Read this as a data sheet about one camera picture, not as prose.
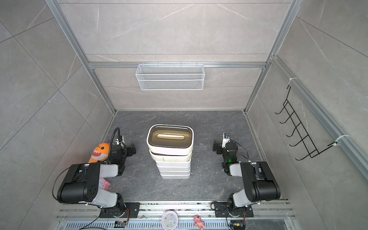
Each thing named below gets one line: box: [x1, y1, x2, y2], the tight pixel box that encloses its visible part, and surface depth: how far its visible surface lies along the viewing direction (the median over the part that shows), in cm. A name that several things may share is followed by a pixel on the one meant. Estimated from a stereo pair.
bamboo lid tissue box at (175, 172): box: [158, 168, 191, 176], surface depth 78 cm
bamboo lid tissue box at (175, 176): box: [160, 173, 191, 180], surface depth 82 cm
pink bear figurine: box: [193, 215, 206, 230], surface depth 70 cm
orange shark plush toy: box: [88, 142, 111, 164], surface depth 87 cm
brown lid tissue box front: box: [149, 150, 193, 162], surface depth 63 cm
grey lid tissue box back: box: [155, 159, 192, 169], surface depth 72 cm
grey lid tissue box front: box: [156, 164, 191, 173], surface depth 77 cm
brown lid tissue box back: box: [146, 124, 195, 156], surface depth 61 cm
